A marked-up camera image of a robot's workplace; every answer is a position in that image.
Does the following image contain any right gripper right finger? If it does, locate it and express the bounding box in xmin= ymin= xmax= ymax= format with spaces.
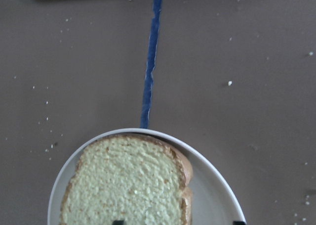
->
xmin=233 ymin=221 xmax=246 ymax=225

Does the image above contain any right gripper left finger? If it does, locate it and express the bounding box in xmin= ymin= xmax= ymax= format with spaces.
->
xmin=112 ymin=220 xmax=125 ymax=225

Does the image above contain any white round plate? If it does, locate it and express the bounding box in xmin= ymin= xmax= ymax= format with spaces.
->
xmin=47 ymin=128 xmax=246 ymax=225

